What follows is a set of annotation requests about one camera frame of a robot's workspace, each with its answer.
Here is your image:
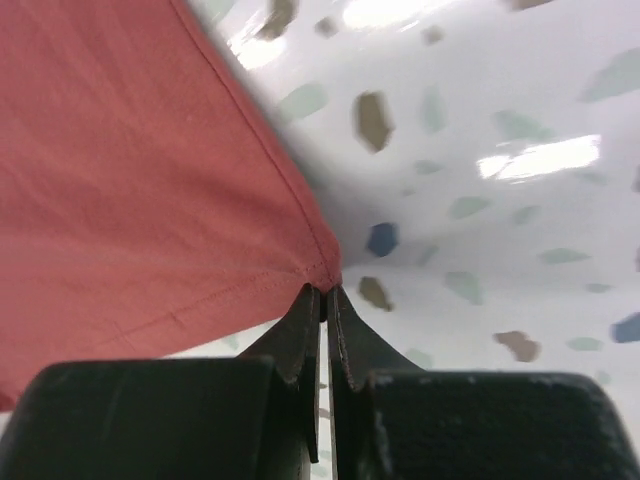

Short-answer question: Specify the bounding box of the red tank top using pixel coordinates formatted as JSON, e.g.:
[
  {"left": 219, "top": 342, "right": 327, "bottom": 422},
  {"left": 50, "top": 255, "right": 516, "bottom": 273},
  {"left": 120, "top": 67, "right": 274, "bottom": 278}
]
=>
[{"left": 1, "top": 1, "right": 341, "bottom": 411}]

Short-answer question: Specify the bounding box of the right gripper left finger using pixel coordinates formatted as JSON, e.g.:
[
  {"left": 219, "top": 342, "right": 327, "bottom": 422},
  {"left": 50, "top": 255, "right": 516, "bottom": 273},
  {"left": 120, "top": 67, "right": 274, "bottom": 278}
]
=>
[{"left": 239, "top": 284, "right": 321, "bottom": 463}]

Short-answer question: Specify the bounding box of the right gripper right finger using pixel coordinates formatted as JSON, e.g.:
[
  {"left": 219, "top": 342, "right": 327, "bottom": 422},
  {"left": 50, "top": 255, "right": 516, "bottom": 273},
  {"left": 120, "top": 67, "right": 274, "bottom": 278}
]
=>
[{"left": 326, "top": 286, "right": 422, "bottom": 479}]

